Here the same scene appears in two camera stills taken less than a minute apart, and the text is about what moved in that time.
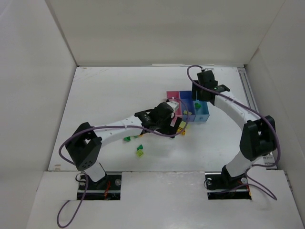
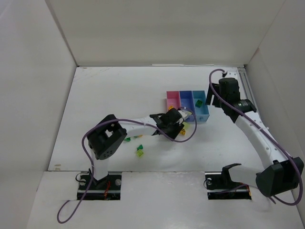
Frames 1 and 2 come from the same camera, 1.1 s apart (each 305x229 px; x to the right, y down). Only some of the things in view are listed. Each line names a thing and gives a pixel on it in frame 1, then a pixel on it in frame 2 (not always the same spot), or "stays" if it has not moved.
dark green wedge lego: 140,147 stays
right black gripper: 198,93 -> 215,98
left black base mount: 107,188 stays
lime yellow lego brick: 139,152 stays
